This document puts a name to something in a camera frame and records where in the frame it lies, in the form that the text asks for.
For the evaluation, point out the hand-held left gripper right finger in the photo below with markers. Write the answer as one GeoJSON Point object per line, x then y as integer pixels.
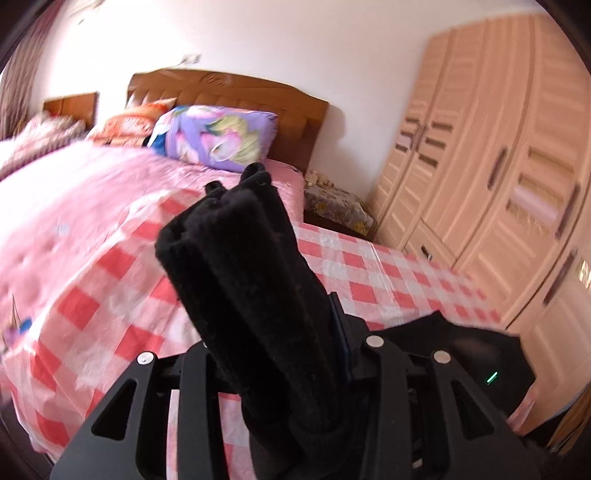
{"type": "Point", "coordinates": [342, 334]}

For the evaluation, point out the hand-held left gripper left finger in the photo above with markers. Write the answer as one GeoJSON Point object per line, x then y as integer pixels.
{"type": "Point", "coordinates": [194, 369]}

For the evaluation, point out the black pants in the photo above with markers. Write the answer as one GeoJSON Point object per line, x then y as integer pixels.
{"type": "Point", "coordinates": [249, 286]}

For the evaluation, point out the pink checkered cloth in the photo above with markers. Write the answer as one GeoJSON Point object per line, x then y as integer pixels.
{"type": "Point", "coordinates": [392, 277]}

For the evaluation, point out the nightstand with floral cover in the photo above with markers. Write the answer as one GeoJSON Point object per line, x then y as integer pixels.
{"type": "Point", "coordinates": [337, 207]}

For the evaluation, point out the small beige ornaments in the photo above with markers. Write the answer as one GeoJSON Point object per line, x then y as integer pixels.
{"type": "Point", "coordinates": [319, 177]}

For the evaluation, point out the pink bedsheet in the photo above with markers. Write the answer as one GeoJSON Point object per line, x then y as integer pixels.
{"type": "Point", "coordinates": [92, 198]}

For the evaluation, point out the light wooden wardrobe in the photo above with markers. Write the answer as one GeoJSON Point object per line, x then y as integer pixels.
{"type": "Point", "coordinates": [485, 138]}

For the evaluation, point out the purple floral pillow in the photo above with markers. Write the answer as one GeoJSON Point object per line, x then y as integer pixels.
{"type": "Point", "coordinates": [207, 134]}

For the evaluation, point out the large wooden headboard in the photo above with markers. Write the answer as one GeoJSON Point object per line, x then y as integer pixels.
{"type": "Point", "coordinates": [258, 101]}

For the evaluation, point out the pink floral pillow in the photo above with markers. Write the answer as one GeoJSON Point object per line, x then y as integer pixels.
{"type": "Point", "coordinates": [124, 124]}

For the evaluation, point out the floral patterned quilt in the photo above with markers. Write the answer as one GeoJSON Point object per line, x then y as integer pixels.
{"type": "Point", "coordinates": [32, 138]}

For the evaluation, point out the small wooden headboard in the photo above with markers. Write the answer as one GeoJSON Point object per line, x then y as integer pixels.
{"type": "Point", "coordinates": [74, 108]}

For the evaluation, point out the patterned curtain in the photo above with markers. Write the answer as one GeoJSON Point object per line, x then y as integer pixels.
{"type": "Point", "coordinates": [23, 92]}

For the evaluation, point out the wall socket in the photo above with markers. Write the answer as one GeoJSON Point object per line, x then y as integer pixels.
{"type": "Point", "coordinates": [190, 58]}

